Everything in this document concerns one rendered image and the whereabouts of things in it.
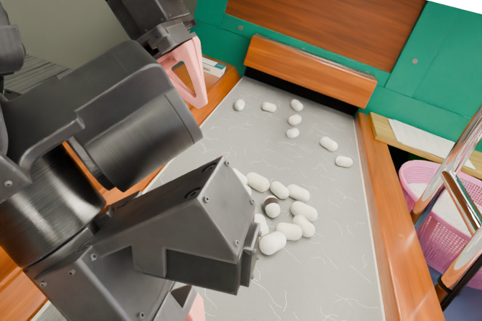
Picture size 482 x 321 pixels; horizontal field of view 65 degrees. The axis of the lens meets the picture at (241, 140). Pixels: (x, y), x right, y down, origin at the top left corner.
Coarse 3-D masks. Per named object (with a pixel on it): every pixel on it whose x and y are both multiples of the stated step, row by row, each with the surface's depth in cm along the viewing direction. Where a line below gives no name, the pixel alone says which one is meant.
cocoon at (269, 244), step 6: (270, 234) 43; (276, 234) 43; (282, 234) 43; (264, 240) 42; (270, 240) 42; (276, 240) 42; (282, 240) 43; (264, 246) 41; (270, 246) 41; (276, 246) 42; (282, 246) 43; (264, 252) 42; (270, 252) 41
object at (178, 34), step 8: (176, 24) 41; (168, 32) 38; (176, 32) 40; (184, 32) 42; (192, 32) 43; (160, 40) 38; (168, 40) 38; (176, 40) 39; (184, 40) 41; (192, 40) 43; (152, 48) 39; (160, 48) 39; (168, 48) 39; (200, 48) 45; (200, 56) 44; (200, 64) 44; (168, 72) 46; (200, 72) 44; (176, 80) 45; (184, 88) 45
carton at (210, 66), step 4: (204, 60) 84; (208, 60) 85; (204, 64) 83; (208, 64) 82; (212, 64) 83; (216, 64) 84; (220, 64) 85; (204, 68) 83; (208, 68) 83; (212, 68) 82; (216, 68) 82; (220, 68) 82; (224, 68) 84; (208, 72) 83; (212, 72) 83; (216, 72) 83; (220, 72) 82; (220, 76) 83
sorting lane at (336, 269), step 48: (240, 96) 84; (288, 96) 94; (240, 144) 64; (288, 144) 70; (144, 192) 45; (336, 192) 59; (288, 240) 46; (336, 240) 49; (240, 288) 37; (288, 288) 39; (336, 288) 41
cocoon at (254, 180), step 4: (248, 176) 53; (252, 176) 52; (256, 176) 52; (260, 176) 53; (248, 180) 52; (252, 180) 52; (256, 180) 52; (260, 180) 52; (264, 180) 52; (248, 184) 53; (252, 184) 52; (256, 184) 52; (260, 184) 52; (264, 184) 52; (268, 184) 52; (256, 188) 52; (260, 188) 52; (264, 188) 52
